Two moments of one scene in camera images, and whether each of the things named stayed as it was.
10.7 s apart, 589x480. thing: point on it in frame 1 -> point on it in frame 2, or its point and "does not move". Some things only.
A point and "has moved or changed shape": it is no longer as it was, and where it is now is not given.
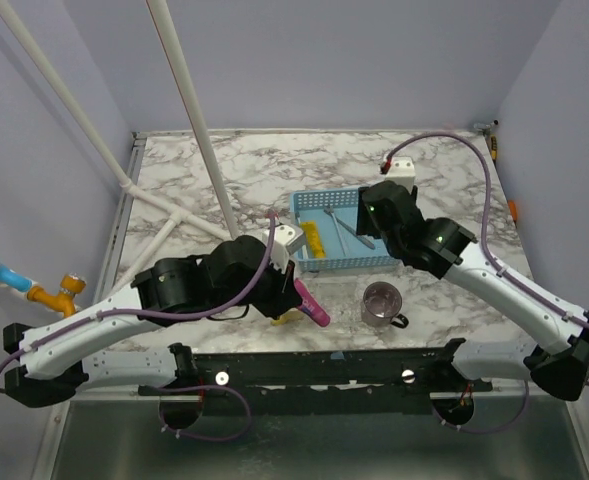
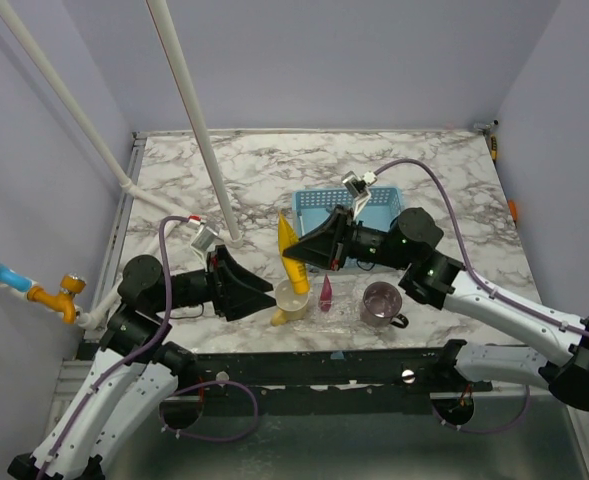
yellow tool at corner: [494, 147] does not move
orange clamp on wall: [513, 209] does not move
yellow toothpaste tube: [311, 231] has moved or changed shape
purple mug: [380, 303] does not move
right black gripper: [365, 224] -> [328, 244]
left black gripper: [285, 294] -> [226, 276]
